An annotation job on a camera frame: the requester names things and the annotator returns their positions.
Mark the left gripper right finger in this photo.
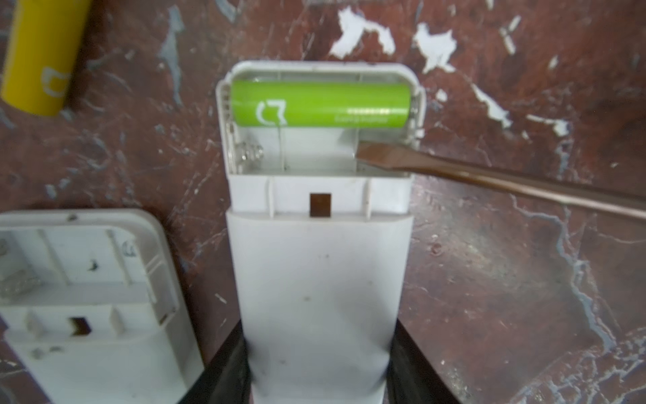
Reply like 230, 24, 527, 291
387, 320, 460, 404

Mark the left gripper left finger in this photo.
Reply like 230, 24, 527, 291
178, 321, 252, 404

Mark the white remote control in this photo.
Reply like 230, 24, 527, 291
1, 209, 205, 403
216, 61, 427, 403

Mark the green battery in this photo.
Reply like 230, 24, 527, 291
230, 80, 411, 129

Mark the black yellow screwdriver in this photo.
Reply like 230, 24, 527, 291
355, 141, 645, 221

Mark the yellow battery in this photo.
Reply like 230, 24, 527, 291
1, 0, 92, 117

